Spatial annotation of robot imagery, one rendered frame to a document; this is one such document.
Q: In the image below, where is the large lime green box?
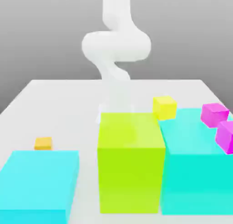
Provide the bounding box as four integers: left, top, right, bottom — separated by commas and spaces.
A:
96, 112, 166, 214

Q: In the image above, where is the small yellow cube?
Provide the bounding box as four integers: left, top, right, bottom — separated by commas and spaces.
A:
152, 95, 177, 121

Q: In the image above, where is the small magenta cube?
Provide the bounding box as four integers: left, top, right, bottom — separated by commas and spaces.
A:
215, 120, 233, 155
200, 103, 230, 129

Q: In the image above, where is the small orange cube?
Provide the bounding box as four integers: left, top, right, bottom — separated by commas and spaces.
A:
34, 137, 53, 151

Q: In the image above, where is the large turquoise box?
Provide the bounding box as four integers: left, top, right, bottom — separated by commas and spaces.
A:
159, 108, 233, 215

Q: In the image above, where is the large cyan box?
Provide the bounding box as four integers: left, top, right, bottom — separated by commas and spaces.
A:
0, 150, 80, 224

